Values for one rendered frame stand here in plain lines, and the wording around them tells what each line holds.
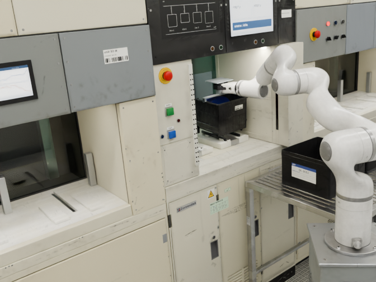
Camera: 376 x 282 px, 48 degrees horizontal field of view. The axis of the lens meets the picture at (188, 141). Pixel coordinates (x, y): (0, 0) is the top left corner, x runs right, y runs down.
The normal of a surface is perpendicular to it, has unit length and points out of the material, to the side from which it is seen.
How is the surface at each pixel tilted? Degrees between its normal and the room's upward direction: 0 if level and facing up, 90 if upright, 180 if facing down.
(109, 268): 90
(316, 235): 0
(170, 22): 90
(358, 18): 90
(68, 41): 90
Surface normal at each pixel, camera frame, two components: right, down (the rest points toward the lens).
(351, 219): -0.47, 0.30
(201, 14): 0.61, 0.19
